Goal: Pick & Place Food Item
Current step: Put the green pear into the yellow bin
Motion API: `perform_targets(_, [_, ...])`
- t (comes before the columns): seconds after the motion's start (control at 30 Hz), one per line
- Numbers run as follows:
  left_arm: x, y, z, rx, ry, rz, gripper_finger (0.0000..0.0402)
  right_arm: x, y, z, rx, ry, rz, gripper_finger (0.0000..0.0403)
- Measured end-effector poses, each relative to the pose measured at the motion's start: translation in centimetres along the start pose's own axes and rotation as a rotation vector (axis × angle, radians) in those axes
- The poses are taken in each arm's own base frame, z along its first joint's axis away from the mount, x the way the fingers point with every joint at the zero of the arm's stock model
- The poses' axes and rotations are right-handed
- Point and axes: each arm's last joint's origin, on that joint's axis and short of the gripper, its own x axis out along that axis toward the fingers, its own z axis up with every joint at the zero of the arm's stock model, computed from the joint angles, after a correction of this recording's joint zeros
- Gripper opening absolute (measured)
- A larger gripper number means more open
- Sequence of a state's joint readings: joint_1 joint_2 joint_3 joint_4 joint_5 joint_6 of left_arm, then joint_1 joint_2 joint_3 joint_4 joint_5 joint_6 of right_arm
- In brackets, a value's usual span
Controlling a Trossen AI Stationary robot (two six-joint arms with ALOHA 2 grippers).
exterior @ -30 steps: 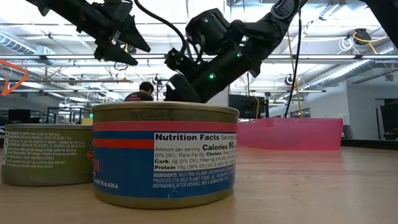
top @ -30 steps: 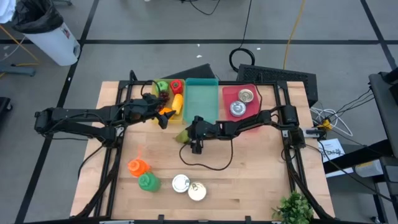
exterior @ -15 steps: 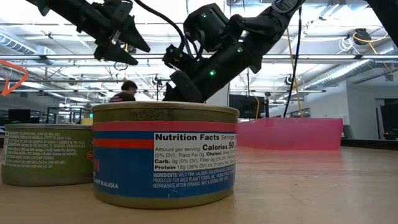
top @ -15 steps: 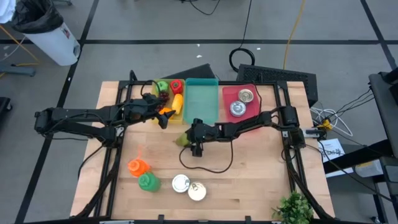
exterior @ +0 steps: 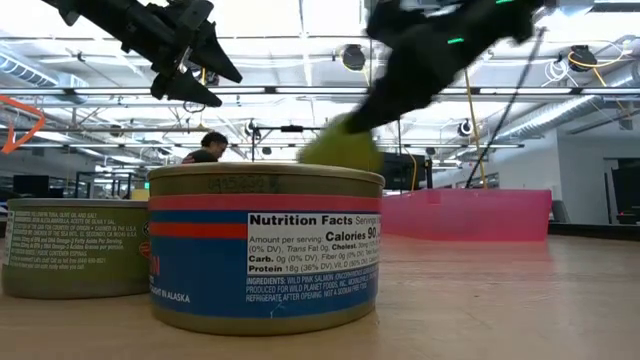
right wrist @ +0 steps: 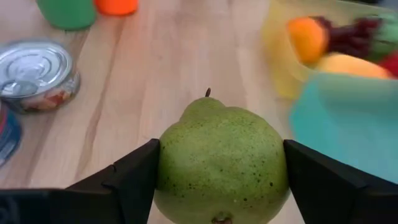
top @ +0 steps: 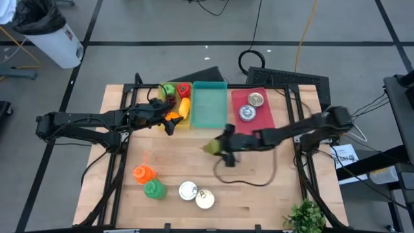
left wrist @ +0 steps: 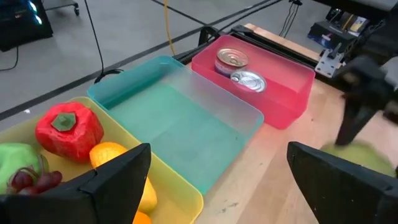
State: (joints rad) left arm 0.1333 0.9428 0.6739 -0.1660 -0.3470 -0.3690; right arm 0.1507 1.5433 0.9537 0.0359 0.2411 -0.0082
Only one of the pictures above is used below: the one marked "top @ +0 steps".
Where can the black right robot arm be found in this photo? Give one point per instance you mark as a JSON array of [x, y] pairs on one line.
[[307, 124]]

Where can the green plant in white pot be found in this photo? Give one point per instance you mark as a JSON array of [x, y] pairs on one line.
[[305, 217]]

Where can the red translucent plastic bin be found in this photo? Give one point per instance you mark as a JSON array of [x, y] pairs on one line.
[[263, 119]]

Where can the green bell pepper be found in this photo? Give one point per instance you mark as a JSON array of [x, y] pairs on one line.
[[169, 90]]

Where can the green pear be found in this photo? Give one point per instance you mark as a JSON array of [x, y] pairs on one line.
[[211, 147]]

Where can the black trash bag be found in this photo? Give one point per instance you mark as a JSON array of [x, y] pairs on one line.
[[37, 16]]

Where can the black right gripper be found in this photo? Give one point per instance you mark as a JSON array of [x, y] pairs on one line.
[[246, 142]]

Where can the blue label tin can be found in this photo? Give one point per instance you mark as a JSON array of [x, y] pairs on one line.
[[205, 199]]

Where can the orange fruit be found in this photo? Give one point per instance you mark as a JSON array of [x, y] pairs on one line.
[[173, 115]]

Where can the black aluminium table frame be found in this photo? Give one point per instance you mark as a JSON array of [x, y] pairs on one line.
[[281, 86]]

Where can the grey floor stand foot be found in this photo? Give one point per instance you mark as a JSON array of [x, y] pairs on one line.
[[19, 73]]

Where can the teal translucent plastic bin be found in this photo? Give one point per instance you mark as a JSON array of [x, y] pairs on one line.
[[208, 106]]

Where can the printed paper sheet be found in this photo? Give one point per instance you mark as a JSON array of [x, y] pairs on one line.
[[344, 157]]

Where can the silver tin can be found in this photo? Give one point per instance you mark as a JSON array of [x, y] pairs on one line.
[[247, 113], [256, 99]]

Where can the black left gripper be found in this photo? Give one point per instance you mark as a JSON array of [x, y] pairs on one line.
[[147, 115]]

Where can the white trash can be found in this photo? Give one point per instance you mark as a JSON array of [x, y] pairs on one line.
[[58, 48]]

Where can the red bell pepper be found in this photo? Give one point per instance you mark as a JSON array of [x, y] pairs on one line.
[[183, 90]]

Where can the purple grape bunch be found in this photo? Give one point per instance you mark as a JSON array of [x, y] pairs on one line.
[[172, 101]]

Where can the white cloth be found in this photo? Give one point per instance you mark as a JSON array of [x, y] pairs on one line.
[[6, 11]]

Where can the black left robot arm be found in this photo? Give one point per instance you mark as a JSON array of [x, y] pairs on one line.
[[81, 118]]

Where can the yellow mango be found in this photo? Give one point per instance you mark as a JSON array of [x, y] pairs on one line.
[[184, 108]]

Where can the black perforated metal case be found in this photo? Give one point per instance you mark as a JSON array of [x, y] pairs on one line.
[[284, 77]]

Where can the yellow translucent plastic bin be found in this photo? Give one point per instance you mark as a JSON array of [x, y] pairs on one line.
[[161, 94]]

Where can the dark grey desk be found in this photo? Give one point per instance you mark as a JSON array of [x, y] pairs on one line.
[[399, 113]]

